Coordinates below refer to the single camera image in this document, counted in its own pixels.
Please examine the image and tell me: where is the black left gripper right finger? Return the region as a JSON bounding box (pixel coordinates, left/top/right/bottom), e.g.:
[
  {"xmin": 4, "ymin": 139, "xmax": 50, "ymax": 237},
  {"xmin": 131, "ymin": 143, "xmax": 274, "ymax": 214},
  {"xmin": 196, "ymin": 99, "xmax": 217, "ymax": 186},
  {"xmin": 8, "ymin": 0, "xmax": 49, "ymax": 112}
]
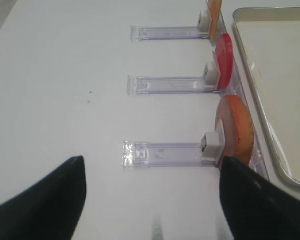
[{"xmin": 219, "ymin": 156, "xmax": 300, "ymax": 240}]

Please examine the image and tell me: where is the bun bottom slice left rack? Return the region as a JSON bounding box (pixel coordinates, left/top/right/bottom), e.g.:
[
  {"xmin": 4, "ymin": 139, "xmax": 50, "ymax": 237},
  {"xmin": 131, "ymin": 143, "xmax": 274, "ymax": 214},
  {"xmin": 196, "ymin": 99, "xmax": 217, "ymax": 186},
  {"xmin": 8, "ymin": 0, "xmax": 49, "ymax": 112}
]
[{"xmin": 215, "ymin": 94, "xmax": 255, "ymax": 168}]

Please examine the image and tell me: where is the upright orange cheese slice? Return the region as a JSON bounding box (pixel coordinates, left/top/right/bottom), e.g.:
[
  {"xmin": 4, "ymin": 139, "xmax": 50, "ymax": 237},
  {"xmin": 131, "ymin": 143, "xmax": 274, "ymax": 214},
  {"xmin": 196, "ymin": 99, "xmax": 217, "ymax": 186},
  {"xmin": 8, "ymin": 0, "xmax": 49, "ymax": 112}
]
[{"xmin": 207, "ymin": 0, "xmax": 222, "ymax": 42}]

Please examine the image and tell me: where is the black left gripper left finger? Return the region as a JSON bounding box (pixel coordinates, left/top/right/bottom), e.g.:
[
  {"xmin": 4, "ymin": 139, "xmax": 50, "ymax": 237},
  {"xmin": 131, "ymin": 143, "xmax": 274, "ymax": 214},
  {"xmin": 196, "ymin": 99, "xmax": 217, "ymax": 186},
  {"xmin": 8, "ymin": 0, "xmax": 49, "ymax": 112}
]
[{"xmin": 0, "ymin": 156, "xmax": 87, "ymax": 240}]

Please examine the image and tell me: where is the clear pusher track far left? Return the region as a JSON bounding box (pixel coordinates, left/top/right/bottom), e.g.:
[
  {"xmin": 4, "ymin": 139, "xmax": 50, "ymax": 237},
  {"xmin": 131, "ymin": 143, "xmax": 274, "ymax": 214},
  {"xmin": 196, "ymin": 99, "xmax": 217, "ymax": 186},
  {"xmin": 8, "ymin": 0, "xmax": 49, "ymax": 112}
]
[{"xmin": 130, "ymin": 26, "xmax": 210, "ymax": 42}]

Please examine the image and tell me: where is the white pusher block middle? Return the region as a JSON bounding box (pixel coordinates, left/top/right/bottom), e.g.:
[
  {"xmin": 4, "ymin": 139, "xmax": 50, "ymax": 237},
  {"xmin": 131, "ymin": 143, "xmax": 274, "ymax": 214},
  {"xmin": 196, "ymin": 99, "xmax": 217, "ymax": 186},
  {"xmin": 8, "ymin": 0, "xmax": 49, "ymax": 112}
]
[{"xmin": 202, "ymin": 61, "xmax": 221, "ymax": 87}]

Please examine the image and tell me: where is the white pusher block near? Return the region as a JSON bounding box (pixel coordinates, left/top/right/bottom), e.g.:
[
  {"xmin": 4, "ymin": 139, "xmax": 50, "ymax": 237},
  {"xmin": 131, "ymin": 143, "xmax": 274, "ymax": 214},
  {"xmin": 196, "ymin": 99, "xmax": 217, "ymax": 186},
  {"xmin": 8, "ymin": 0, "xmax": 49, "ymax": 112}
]
[{"xmin": 201, "ymin": 132, "xmax": 226, "ymax": 163}]

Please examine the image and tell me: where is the metal serving tray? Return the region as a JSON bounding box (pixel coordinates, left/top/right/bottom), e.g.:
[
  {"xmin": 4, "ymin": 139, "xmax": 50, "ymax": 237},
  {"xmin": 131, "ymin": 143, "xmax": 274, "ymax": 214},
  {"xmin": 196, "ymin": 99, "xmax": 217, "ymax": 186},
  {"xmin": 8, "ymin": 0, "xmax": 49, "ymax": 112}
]
[{"xmin": 232, "ymin": 7, "xmax": 300, "ymax": 187}]

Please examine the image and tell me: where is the white pusher block far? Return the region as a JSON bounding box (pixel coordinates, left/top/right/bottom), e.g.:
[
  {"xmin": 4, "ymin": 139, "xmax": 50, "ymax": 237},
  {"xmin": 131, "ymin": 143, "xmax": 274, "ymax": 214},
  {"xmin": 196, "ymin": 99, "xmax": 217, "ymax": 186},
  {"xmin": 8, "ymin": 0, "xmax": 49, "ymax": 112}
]
[{"xmin": 197, "ymin": 10, "xmax": 211, "ymax": 33}]

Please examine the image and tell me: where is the clear pusher track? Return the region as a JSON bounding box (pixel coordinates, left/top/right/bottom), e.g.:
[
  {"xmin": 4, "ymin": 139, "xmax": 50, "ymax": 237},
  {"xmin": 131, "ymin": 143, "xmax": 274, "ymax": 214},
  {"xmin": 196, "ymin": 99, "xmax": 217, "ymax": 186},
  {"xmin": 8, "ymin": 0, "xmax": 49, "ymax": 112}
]
[
  {"xmin": 126, "ymin": 75, "xmax": 224, "ymax": 96},
  {"xmin": 130, "ymin": 26, "xmax": 210, "ymax": 42},
  {"xmin": 122, "ymin": 141, "xmax": 219, "ymax": 169}
]

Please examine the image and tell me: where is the clear pusher track middle left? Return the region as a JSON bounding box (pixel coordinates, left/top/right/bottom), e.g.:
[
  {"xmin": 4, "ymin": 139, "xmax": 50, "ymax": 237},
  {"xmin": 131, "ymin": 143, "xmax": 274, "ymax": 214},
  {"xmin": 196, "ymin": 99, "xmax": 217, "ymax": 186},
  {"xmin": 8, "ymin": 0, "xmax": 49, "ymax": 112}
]
[{"xmin": 126, "ymin": 75, "xmax": 224, "ymax": 96}]

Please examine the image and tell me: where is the white pusher block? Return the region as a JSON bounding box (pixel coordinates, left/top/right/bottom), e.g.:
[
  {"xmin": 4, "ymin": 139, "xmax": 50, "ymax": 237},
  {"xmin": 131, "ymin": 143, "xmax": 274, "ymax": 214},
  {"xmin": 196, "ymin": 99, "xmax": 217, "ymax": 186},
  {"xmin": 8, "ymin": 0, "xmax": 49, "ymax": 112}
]
[
  {"xmin": 201, "ymin": 132, "xmax": 226, "ymax": 163},
  {"xmin": 197, "ymin": 10, "xmax": 211, "ymax": 33},
  {"xmin": 202, "ymin": 61, "xmax": 221, "ymax": 87}
]

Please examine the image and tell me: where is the red tomato slice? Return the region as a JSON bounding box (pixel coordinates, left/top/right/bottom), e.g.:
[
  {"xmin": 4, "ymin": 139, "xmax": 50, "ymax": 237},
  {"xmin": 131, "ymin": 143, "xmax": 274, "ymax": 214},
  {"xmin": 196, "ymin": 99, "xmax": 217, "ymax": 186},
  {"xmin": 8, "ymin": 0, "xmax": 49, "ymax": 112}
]
[{"xmin": 213, "ymin": 33, "xmax": 233, "ymax": 90}]

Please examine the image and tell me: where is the clear pusher track near left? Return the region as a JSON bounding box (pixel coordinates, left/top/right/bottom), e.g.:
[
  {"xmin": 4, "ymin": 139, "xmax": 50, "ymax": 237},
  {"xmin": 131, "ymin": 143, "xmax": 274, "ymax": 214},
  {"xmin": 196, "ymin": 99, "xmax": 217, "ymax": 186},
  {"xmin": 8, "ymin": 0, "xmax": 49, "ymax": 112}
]
[{"xmin": 122, "ymin": 141, "xmax": 219, "ymax": 169}]

